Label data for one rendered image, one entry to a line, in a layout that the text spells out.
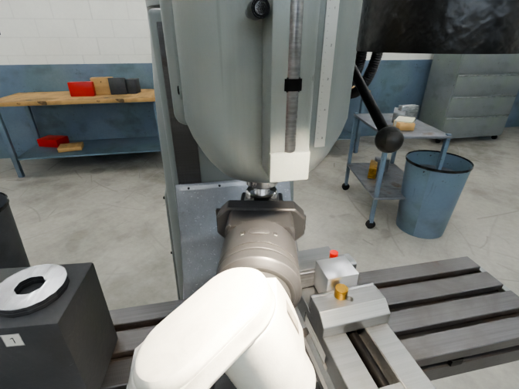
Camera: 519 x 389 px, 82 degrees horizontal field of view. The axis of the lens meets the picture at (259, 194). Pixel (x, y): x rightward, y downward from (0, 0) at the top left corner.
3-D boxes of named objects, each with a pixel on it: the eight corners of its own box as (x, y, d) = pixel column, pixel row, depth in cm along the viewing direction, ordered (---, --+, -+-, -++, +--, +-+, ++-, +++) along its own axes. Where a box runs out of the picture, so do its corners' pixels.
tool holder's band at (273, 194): (252, 186, 47) (252, 180, 47) (280, 190, 46) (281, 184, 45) (241, 199, 43) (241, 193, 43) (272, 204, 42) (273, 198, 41)
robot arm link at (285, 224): (307, 189, 40) (321, 241, 30) (303, 247, 45) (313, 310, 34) (215, 187, 41) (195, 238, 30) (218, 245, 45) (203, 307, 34)
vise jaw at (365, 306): (388, 323, 51) (393, 306, 50) (322, 338, 49) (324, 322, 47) (368, 297, 56) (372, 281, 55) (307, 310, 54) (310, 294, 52)
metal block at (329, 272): (354, 298, 55) (359, 273, 53) (324, 304, 54) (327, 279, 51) (340, 279, 60) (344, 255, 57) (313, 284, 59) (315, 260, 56)
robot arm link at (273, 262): (281, 228, 29) (287, 325, 19) (316, 302, 33) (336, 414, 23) (181, 262, 31) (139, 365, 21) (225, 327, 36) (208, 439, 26)
